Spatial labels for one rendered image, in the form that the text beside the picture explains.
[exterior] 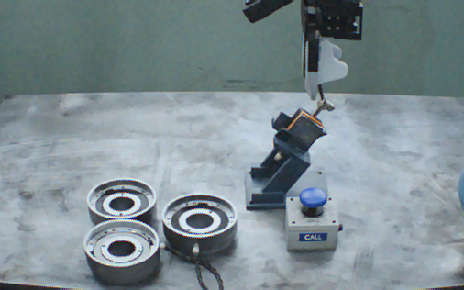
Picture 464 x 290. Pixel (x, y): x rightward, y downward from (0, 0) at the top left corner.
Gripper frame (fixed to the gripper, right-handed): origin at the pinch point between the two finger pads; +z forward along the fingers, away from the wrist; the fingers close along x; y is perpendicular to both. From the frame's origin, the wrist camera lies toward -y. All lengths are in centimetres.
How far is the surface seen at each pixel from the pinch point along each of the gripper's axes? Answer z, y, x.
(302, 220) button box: 13.6, -1.2, -14.3
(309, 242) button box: 16.6, -0.1, -15.5
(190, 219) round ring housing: 16.0, -16.7, -10.8
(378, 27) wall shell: 46, 42, 148
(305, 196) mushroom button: 10.7, -0.8, -12.7
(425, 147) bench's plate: 18.4, 24.1, 13.4
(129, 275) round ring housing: 15.7, -24.0, -24.1
